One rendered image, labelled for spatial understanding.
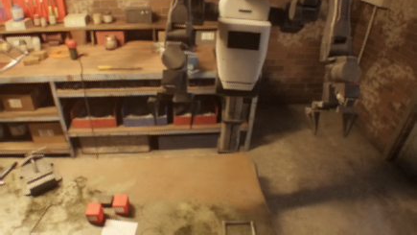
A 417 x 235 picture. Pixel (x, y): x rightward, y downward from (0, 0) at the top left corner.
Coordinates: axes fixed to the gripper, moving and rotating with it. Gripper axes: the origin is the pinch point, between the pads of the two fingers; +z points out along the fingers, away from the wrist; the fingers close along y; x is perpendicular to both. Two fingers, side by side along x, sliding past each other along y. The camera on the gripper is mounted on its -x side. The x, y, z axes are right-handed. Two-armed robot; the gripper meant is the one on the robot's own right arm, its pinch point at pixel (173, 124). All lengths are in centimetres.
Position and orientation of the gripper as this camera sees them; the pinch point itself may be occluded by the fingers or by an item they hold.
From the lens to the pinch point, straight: 75.1
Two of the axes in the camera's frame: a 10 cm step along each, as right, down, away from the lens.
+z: -0.7, 10.0, 0.3
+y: 10.0, 0.7, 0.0
